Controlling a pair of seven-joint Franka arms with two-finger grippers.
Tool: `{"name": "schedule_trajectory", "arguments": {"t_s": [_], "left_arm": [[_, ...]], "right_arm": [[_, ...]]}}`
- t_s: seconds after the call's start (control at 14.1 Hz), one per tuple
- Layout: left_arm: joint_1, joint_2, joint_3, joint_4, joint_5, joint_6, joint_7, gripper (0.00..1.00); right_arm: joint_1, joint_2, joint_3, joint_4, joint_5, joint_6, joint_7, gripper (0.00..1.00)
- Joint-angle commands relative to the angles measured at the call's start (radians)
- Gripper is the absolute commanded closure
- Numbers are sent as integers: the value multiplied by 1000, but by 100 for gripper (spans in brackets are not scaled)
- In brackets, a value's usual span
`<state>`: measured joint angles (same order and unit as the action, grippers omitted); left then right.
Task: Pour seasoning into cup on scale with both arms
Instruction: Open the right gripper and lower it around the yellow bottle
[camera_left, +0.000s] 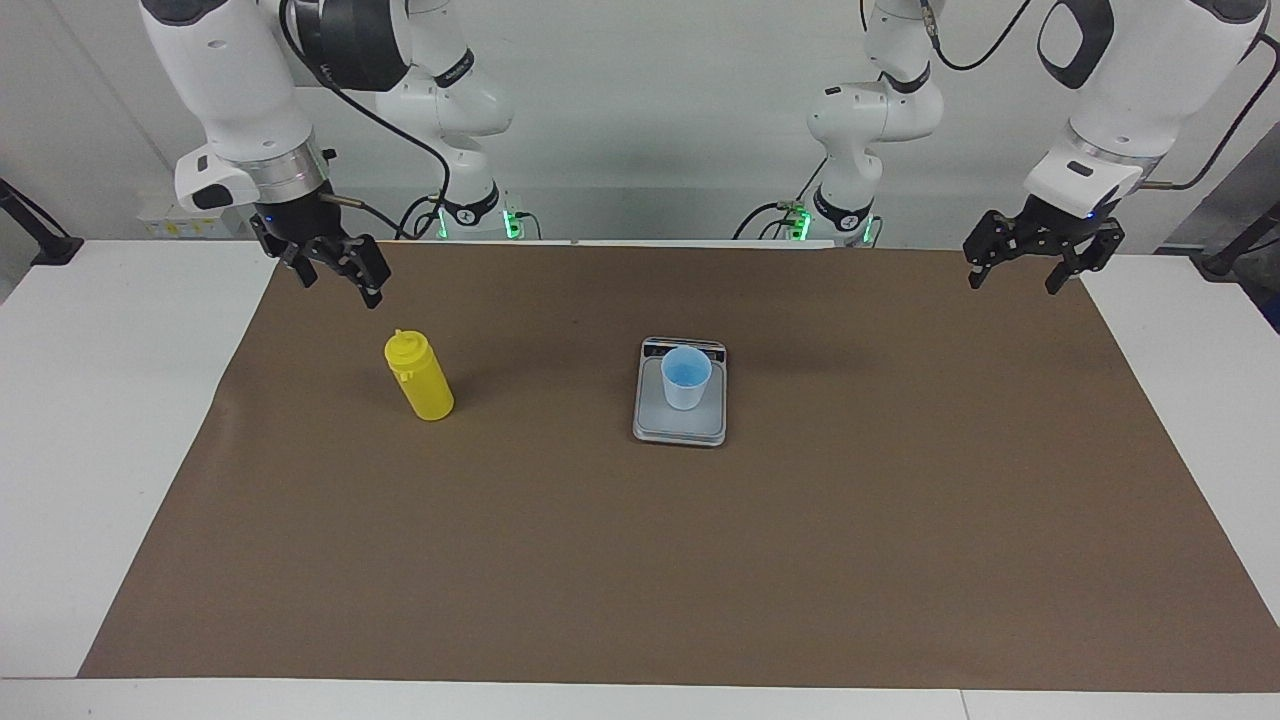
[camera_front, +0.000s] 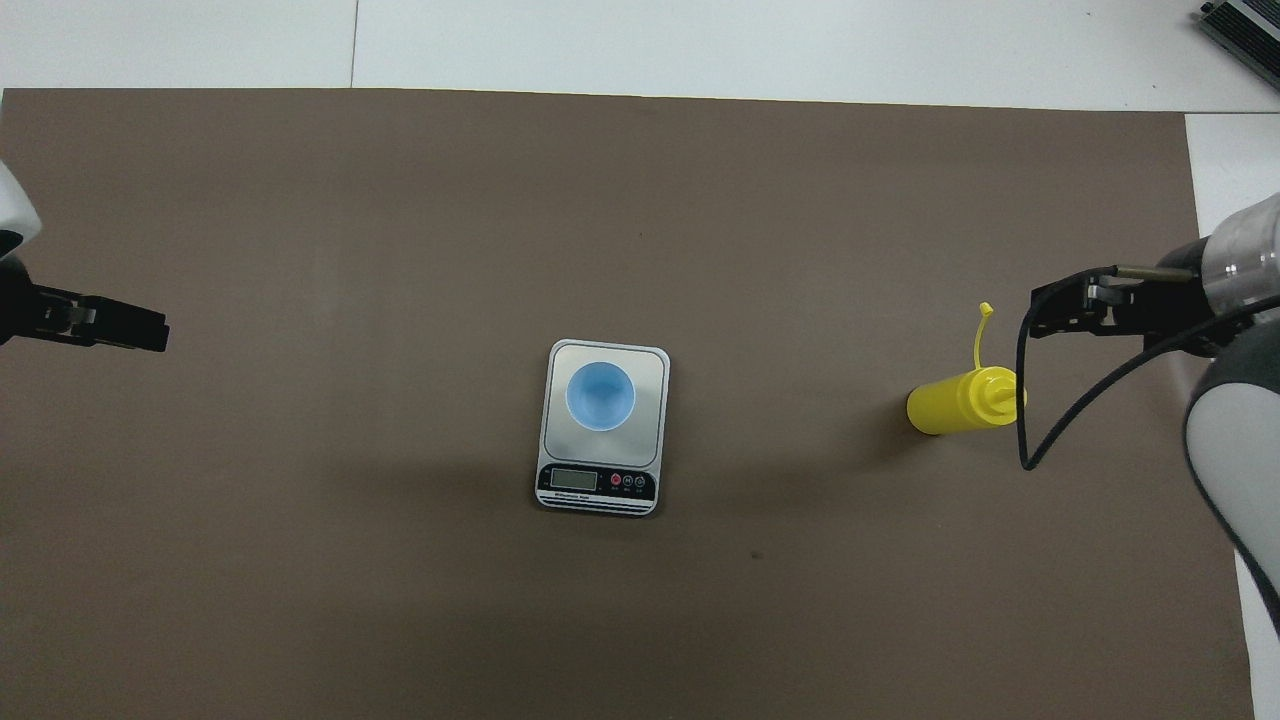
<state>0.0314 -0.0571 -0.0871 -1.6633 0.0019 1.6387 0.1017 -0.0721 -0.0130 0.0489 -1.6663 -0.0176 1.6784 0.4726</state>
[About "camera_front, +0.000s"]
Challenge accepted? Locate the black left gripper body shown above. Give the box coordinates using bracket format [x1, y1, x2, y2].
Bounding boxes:
[0, 258, 41, 346]

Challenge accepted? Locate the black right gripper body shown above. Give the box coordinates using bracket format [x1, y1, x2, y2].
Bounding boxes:
[1140, 238, 1236, 356]

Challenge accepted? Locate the yellow squeeze bottle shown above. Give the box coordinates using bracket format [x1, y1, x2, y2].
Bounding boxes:
[906, 303, 1028, 436]

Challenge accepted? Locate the light blue plastic cup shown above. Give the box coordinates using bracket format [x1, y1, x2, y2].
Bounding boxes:
[565, 361, 637, 432]

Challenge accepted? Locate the silver digital kitchen scale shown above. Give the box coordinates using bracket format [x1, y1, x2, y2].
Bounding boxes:
[535, 339, 671, 518]

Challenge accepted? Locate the silver ribbed metal device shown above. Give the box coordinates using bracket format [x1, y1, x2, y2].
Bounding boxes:
[1195, 0, 1280, 96]

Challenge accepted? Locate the brown paper table mat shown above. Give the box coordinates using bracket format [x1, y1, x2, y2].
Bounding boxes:
[0, 88, 1256, 720]

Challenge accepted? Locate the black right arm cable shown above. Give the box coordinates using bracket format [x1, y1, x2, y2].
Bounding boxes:
[1017, 265, 1280, 471]

